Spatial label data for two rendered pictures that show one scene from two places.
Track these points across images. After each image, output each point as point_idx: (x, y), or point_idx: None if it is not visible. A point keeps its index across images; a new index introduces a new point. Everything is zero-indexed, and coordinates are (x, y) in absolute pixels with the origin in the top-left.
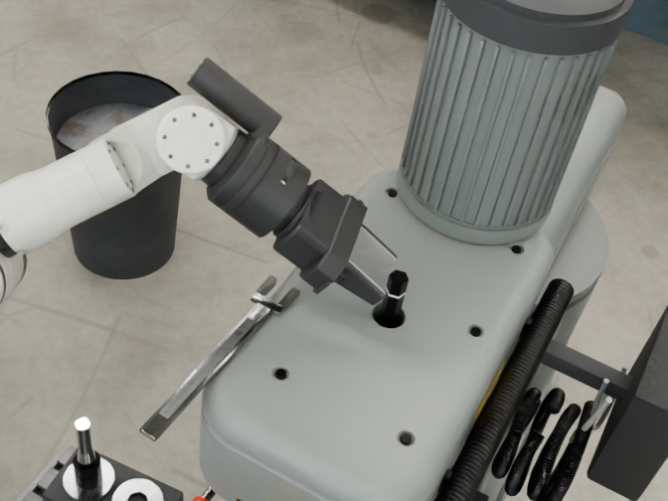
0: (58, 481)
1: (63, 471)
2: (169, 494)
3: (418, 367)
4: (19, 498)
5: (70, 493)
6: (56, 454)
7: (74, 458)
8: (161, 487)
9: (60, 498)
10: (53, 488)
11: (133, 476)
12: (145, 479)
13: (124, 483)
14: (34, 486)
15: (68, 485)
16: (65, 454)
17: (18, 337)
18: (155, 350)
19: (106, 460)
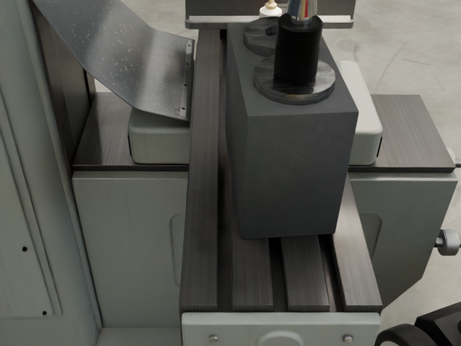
0: (325, 106)
1: (306, 109)
2: (241, 28)
3: None
4: (308, 319)
5: (333, 77)
6: (204, 322)
7: (312, 29)
8: (239, 35)
9: (344, 94)
10: (339, 105)
11: (247, 56)
12: (246, 36)
13: (269, 47)
14: (276, 314)
15: (326, 83)
16: (200, 301)
17: None
18: None
19: (247, 83)
